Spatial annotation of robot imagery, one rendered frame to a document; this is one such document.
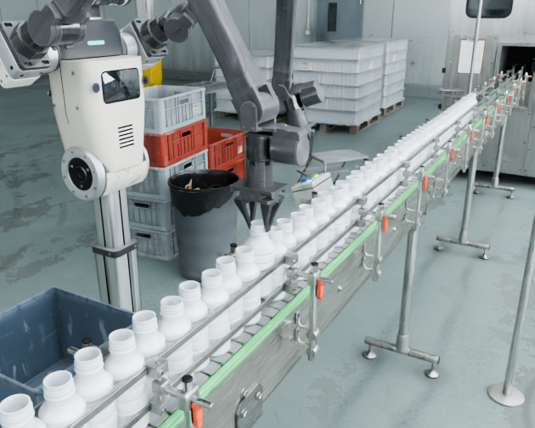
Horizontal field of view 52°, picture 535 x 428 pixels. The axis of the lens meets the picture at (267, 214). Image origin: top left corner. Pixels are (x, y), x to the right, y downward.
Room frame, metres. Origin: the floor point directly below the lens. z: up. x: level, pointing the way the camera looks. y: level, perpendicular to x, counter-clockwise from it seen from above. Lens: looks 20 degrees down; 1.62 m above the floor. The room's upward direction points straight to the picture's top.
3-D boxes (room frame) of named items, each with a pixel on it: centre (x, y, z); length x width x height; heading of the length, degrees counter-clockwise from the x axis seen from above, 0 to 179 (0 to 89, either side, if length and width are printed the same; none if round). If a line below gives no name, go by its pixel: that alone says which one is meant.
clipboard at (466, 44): (5.40, -1.93, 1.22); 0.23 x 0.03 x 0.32; 61
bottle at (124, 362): (0.70, 0.22, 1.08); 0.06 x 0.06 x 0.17
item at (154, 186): (3.77, 0.74, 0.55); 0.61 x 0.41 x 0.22; 158
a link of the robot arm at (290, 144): (1.05, -0.02, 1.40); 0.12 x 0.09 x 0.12; 61
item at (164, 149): (3.78, 0.74, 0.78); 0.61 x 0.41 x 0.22; 157
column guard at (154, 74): (11.26, 2.34, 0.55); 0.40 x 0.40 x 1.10; 61
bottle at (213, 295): (0.91, 0.10, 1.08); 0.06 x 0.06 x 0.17
